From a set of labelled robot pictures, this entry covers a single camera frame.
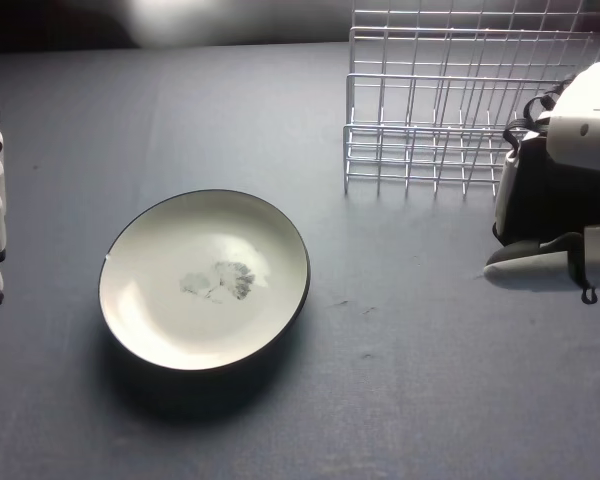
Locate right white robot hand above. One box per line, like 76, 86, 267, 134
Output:
482, 60, 600, 305

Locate grey tablecloth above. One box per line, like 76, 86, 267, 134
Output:
0, 39, 600, 480

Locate silver wire dish rack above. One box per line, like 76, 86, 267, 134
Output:
343, 0, 600, 197

